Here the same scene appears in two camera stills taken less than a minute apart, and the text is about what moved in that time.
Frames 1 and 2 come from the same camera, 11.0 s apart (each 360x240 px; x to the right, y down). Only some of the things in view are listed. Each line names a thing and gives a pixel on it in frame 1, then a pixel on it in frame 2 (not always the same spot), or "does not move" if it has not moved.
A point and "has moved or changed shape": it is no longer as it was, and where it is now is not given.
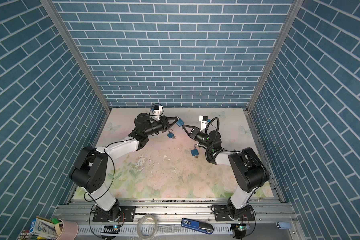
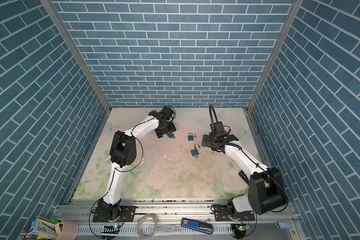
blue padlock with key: (179, 122) has moved or changed shape
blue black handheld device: (199, 226) does not move
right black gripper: (195, 133) → (209, 141)
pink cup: (69, 230) does not move
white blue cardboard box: (45, 227) does not move
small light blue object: (283, 225) does not move
